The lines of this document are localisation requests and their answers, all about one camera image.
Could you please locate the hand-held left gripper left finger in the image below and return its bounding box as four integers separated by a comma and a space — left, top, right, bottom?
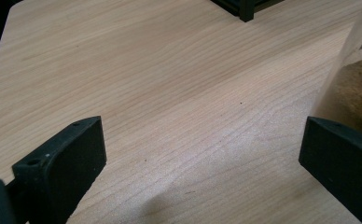
11, 115, 108, 224

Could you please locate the clear jar of brown powder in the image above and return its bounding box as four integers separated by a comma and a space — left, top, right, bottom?
309, 0, 362, 141

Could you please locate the black metal shelf rack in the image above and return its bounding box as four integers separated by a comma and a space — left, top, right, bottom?
210, 0, 285, 23

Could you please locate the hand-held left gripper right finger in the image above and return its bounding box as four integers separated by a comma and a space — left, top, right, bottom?
298, 116, 362, 224

